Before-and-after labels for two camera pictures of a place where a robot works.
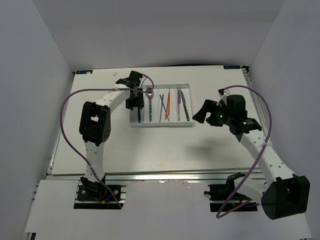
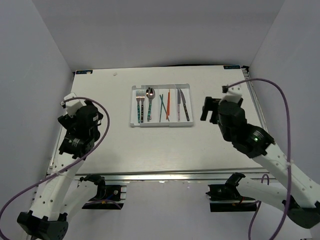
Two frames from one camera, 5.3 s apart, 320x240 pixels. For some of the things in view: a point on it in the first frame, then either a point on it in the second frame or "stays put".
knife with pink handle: [178, 104] stays put
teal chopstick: [163, 104] stays put
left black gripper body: [135, 101] to [88, 101]
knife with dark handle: [185, 109] stays put
